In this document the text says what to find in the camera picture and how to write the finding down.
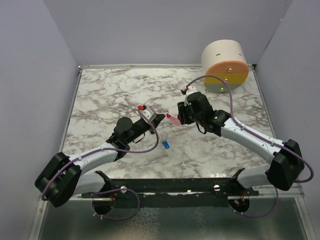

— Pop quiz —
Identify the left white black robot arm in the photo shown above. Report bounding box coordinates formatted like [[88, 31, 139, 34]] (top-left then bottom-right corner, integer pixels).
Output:
[[34, 112, 165, 207]]

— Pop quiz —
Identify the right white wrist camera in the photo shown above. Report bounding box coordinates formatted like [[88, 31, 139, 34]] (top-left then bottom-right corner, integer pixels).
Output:
[[181, 85, 198, 106]]

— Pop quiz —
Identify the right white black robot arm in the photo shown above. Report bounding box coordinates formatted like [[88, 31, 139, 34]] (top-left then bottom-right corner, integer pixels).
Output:
[[177, 91, 305, 196]]

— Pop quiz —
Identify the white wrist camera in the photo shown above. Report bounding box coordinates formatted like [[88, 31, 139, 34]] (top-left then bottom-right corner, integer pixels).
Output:
[[181, 85, 198, 106], [137, 105, 157, 122]]

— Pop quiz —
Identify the beige cylinder striped key holder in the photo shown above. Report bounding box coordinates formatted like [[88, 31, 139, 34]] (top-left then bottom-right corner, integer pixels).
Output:
[[201, 39, 249, 90]]

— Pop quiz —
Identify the pink tag metal keyring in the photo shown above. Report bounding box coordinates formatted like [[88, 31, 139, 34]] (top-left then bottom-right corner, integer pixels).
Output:
[[165, 113, 181, 126]]

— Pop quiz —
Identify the black front mounting bar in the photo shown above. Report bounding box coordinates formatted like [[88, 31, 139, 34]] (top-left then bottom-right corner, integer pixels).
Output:
[[81, 171, 259, 209]]

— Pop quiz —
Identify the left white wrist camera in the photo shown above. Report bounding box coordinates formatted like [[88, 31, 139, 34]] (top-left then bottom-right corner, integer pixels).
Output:
[[137, 105, 157, 122]]

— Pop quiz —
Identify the blue tag silver key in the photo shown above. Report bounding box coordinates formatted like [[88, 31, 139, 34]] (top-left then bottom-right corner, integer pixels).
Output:
[[161, 136, 170, 149]]

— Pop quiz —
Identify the aluminium table frame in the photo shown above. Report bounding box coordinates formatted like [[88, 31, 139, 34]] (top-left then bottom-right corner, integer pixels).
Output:
[[34, 67, 309, 240]]

